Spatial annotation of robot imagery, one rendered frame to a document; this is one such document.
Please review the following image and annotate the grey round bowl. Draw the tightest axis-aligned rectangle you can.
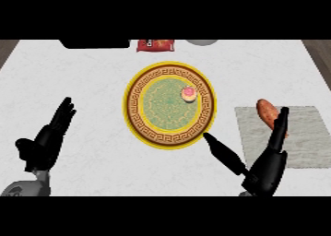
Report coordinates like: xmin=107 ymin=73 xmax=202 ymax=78
xmin=185 ymin=39 xmax=219 ymax=47

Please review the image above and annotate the black appliance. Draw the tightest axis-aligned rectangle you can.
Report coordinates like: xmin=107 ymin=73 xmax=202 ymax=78
xmin=58 ymin=39 xmax=131 ymax=50

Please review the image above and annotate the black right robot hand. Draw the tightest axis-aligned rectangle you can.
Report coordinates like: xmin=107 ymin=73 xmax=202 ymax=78
xmin=202 ymin=106 xmax=290 ymax=197

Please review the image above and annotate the pink frosted cupcake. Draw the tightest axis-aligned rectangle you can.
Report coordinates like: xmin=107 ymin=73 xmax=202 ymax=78
xmin=181 ymin=86 xmax=200 ymax=103

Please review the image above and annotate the orange sweet potato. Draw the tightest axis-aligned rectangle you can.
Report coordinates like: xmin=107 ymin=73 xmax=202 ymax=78
xmin=255 ymin=98 xmax=290 ymax=139

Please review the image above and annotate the red snack bag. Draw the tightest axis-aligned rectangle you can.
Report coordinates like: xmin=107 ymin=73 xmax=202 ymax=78
xmin=135 ymin=39 xmax=176 ymax=53

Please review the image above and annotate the round yellow patterned placemat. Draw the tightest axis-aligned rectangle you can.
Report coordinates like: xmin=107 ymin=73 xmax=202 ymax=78
xmin=122 ymin=60 xmax=218 ymax=151

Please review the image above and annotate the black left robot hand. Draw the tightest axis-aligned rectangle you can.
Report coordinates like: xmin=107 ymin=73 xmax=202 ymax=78
xmin=14 ymin=97 xmax=79 ymax=173

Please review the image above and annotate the grey rectangular cloth mat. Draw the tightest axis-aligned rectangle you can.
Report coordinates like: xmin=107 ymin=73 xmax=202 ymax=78
xmin=234 ymin=105 xmax=331 ymax=170

